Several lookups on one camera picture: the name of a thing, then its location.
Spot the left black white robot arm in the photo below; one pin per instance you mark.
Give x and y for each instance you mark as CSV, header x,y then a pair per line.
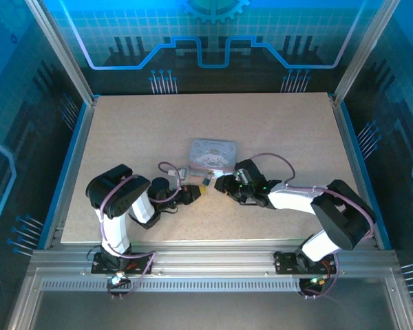
x,y
117,196

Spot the aluminium side rail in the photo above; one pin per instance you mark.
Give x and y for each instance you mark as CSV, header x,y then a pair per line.
x,y
75,154
351,144

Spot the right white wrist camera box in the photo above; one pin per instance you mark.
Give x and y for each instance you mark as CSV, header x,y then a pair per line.
x,y
242,176

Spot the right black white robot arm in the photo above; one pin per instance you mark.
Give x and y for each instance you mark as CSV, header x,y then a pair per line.
x,y
292,199

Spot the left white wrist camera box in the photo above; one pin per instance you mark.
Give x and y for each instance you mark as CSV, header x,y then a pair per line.
x,y
179,173

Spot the aluminium rail under arm bases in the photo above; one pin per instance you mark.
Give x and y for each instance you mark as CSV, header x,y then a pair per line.
x,y
210,259

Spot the right base connector with lights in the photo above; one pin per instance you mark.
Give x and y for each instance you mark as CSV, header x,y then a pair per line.
x,y
316,280

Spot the cartoon print tin box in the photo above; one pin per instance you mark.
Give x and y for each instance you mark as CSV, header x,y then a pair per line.
x,y
211,154

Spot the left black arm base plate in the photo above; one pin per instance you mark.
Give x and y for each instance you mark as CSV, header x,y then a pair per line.
x,y
141,266

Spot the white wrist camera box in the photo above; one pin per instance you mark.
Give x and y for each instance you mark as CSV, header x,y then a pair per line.
x,y
242,176
179,173

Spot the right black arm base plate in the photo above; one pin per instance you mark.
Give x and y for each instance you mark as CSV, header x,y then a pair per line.
x,y
285,263

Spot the base connector with lights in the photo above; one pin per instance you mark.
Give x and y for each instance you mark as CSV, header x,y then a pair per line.
x,y
116,280
316,280

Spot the aluminium frame post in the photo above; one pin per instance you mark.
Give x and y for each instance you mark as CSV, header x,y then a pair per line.
x,y
361,51
62,51

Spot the left base connector with lights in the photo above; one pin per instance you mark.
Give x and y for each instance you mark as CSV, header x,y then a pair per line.
x,y
116,280

